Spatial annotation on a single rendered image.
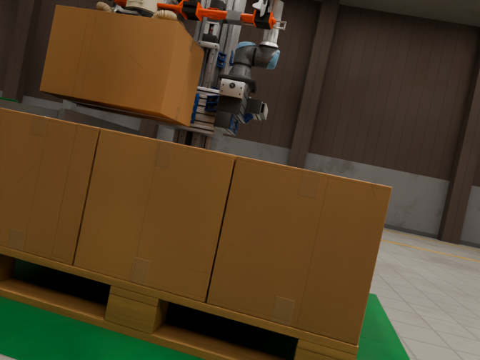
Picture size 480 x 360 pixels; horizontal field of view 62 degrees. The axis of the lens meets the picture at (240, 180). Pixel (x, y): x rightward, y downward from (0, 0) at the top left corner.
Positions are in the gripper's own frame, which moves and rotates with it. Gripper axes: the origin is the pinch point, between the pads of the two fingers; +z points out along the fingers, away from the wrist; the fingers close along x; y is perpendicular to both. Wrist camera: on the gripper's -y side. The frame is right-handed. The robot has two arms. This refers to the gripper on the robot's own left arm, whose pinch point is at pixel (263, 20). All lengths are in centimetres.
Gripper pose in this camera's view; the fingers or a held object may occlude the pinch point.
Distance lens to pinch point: 199.8
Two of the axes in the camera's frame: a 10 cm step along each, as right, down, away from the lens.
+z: -2.0, 9.8, 0.0
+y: -9.6, -1.9, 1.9
